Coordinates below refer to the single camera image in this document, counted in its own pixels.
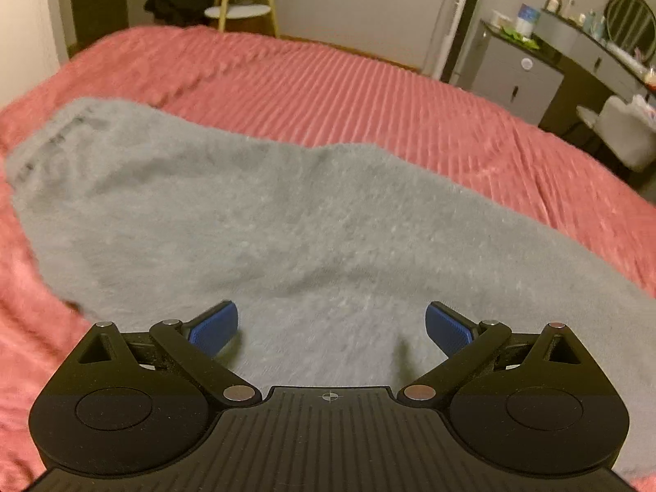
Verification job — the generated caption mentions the grey sweatpants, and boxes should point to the grey sweatpants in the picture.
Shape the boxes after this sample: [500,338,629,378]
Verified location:
[6,99,655,478]

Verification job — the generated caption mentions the pink ribbed bedspread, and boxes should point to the pink ribbed bedspread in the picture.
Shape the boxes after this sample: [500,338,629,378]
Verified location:
[1,27,655,491]

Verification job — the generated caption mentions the grey upholstered chair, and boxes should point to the grey upholstered chair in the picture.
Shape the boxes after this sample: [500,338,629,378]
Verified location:
[576,94,655,173]

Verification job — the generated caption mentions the grey bedside cabinet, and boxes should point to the grey bedside cabinet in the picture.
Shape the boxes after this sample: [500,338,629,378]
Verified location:
[456,21,564,125]

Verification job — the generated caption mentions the grey vanity desk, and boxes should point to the grey vanity desk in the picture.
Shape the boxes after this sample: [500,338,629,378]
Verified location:
[532,8,656,109]

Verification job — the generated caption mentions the blue white tissue box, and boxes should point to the blue white tissue box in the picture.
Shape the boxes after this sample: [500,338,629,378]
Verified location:
[515,3,540,38]

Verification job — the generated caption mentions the yellow-legged side table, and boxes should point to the yellow-legged side table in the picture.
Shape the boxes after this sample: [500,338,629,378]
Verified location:
[203,0,280,39]

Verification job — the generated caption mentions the white tower air conditioner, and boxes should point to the white tower air conditioner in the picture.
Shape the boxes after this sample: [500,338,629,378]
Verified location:
[420,0,478,83]

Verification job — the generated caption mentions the round vanity mirror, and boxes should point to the round vanity mirror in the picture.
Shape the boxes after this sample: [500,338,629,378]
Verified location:
[604,0,655,58]

